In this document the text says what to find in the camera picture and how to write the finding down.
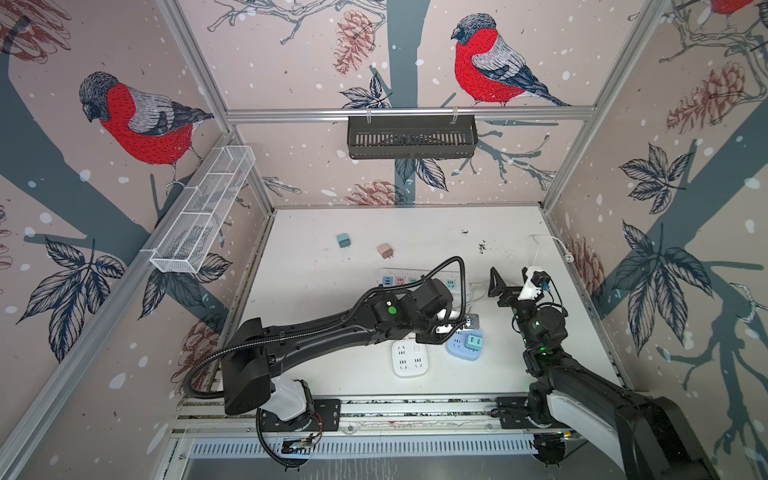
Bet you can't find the green plug adapter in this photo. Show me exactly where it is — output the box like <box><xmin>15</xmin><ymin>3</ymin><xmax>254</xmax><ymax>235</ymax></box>
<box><xmin>465</xmin><ymin>313</ymin><xmax>480</xmax><ymax>330</ymax></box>

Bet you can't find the white multicolour power strip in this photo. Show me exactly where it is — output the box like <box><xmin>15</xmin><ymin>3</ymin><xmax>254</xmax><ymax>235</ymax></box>
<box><xmin>376</xmin><ymin>268</ymin><xmax>462</xmax><ymax>296</ymax></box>

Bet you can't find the blue square socket cube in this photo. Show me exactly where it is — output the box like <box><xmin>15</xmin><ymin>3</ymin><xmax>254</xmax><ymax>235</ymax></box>
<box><xmin>445</xmin><ymin>329</ymin><xmax>484</xmax><ymax>361</ymax></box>

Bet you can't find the teal plug adapter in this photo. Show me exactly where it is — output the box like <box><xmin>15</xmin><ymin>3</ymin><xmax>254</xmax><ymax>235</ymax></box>
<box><xmin>336</xmin><ymin>233</ymin><xmax>351</xmax><ymax>248</ymax></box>
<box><xmin>465</xmin><ymin>334</ymin><xmax>484</xmax><ymax>352</ymax></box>

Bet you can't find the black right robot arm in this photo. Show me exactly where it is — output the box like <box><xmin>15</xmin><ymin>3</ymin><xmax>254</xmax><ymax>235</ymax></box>
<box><xmin>488</xmin><ymin>267</ymin><xmax>718</xmax><ymax>479</ymax></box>

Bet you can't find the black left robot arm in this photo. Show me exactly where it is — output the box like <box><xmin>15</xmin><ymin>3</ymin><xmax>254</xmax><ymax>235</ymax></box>
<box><xmin>221</xmin><ymin>277</ymin><xmax>467</xmax><ymax>422</ymax></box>

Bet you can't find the pink plug adapter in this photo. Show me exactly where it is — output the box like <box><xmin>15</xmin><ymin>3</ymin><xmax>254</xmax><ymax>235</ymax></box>
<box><xmin>377</xmin><ymin>243</ymin><xmax>394</xmax><ymax>259</ymax></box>

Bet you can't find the white square socket cube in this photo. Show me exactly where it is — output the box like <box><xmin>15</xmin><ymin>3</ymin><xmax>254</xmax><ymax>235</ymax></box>
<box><xmin>391</xmin><ymin>338</ymin><xmax>429</xmax><ymax>378</ymax></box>

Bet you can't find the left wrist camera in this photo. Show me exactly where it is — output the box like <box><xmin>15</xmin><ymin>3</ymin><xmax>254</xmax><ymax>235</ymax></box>
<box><xmin>435</xmin><ymin>309</ymin><xmax>459</xmax><ymax>334</ymax></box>

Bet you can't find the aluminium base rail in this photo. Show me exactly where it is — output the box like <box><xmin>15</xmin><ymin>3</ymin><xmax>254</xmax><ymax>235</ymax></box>
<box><xmin>173</xmin><ymin>392</ymin><xmax>667</xmax><ymax>436</ymax></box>

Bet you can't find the black wire basket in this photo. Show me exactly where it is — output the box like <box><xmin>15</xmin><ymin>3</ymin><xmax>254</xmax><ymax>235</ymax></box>
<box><xmin>347</xmin><ymin>115</ymin><xmax>478</xmax><ymax>160</ymax></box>

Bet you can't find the white mesh wall shelf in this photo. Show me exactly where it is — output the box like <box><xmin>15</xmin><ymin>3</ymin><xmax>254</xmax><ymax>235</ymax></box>
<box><xmin>150</xmin><ymin>145</ymin><xmax>255</xmax><ymax>274</ymax></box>

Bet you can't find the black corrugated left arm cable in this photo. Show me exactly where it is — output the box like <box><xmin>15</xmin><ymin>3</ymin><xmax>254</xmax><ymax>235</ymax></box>
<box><xmin>182</xmin><ymin>256</ymin><xmax>468</xmax><ymax>400</ymax></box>

